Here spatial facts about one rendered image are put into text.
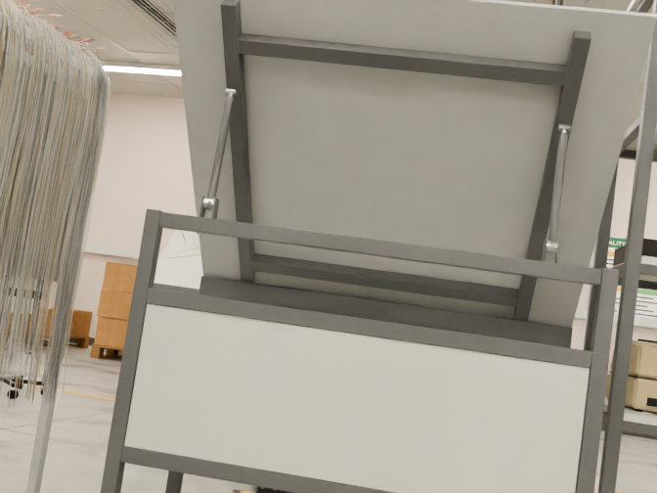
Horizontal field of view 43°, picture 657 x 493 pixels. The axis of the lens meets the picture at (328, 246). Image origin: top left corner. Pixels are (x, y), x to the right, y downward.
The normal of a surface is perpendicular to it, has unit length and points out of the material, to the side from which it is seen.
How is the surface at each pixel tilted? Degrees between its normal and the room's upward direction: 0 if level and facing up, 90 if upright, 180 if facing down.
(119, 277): 90
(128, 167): 90
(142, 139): 90
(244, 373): 90
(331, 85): 135
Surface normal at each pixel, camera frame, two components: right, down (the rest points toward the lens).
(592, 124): -0.19, 0.62
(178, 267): -0.11, -0.73
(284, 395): -0.13, -0.10
